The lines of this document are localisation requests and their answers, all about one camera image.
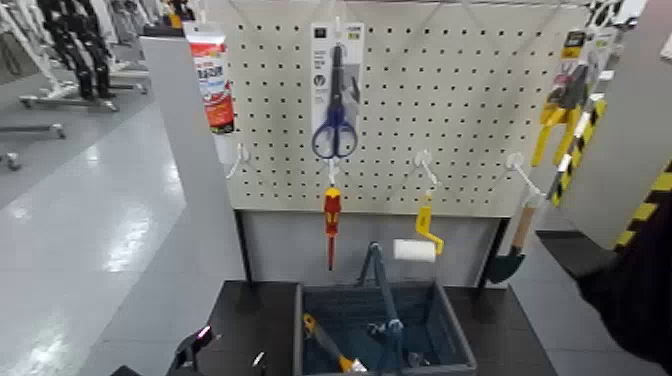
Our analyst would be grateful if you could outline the black robot on stand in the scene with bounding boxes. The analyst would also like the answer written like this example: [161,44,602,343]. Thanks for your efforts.
[35,0,120,113]

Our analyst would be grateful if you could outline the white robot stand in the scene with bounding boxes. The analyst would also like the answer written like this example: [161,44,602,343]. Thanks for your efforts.
[0,0,80,106]

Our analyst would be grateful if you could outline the black tool with wooden handle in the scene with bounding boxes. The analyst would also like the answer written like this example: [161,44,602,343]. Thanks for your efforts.
[482,193,546,286]

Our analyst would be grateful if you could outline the red yellow screwdriver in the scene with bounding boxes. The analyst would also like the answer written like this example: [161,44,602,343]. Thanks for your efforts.
[322,187,342,272]

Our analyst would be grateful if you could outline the yellow black hazard tape strip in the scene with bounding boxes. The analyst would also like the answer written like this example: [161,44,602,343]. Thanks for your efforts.
[545,96,609,207]
[613,159,672,251]

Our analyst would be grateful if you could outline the blue scissors in package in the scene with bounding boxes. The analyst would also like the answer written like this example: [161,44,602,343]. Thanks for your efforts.
[309,21,366,161]

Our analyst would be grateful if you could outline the grey teal plastic crate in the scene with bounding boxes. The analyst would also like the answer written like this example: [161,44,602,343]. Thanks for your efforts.
[292,280,478,376]

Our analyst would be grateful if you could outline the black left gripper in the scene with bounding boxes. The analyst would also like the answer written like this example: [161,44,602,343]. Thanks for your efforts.
[166,324,268,376]

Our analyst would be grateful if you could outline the black stand post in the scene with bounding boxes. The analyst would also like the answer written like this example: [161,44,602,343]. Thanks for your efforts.
[476,217,512,289]
[234,209,254,285]

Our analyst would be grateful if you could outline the yellow pliers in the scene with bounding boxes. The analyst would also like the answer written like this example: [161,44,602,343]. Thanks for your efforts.
[530,28,598,169]

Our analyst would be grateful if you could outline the yellow handled white paint roller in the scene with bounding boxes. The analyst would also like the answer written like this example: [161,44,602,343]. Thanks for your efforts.
[393,194,446,264]

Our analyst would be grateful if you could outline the grey partition panel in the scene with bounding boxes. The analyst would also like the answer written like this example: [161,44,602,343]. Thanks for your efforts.
[140,35,248,287]

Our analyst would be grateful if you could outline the grey yellow handled tool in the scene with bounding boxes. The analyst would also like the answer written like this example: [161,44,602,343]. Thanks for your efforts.
[301,313,369,374]

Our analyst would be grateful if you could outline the beige pegboard panel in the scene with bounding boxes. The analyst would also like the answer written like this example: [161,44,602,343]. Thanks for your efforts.
[207,0,596,218]

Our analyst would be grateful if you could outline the red white glue tube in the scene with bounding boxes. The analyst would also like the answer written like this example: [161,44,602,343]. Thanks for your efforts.
[182,20,236,165]

